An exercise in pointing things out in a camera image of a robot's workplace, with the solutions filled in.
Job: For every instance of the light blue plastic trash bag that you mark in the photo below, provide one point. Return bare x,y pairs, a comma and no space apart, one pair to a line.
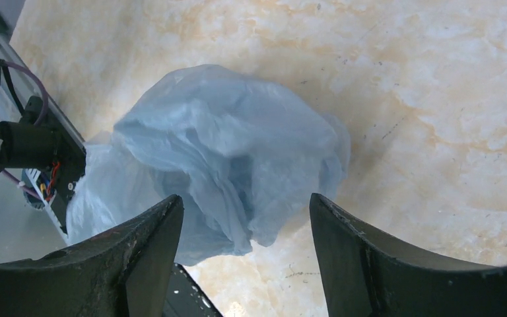
244,154

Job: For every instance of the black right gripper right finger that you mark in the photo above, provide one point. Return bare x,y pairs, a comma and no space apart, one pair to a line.
368,272

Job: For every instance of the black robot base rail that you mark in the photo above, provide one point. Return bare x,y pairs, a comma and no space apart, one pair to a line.
36,137

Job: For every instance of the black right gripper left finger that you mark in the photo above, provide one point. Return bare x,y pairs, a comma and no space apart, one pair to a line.
123,271

